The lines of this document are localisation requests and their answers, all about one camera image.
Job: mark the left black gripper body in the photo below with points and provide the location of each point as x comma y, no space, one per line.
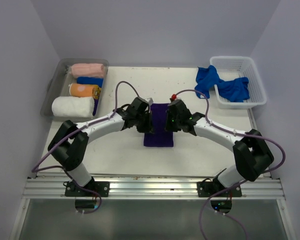
143,123

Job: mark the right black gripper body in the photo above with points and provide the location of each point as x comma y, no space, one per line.
172,124

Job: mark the orange polka dot towel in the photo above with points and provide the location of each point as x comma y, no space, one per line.
84,90

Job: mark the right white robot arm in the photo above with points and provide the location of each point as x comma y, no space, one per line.
252,155

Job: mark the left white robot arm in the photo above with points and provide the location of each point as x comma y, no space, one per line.
69,144

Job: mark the white plastic basket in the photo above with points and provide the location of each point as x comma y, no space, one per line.
232,67

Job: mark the blue rolled towel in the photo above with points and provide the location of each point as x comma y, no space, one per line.
84,80

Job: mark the white rolled towel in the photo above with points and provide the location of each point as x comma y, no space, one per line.
73,107

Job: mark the pink rolled towel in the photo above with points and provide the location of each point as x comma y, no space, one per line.
92,70

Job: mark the grey plastic tray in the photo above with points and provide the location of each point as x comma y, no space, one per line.
59,87

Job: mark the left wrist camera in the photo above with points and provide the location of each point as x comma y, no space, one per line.
149,100

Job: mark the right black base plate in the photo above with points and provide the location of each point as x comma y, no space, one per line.
211,186

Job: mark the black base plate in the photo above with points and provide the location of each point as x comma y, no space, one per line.
211,186
100,187

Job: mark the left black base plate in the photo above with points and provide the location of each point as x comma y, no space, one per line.
100,187

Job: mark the aluminium mounting rail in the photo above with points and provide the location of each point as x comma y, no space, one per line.
50,185

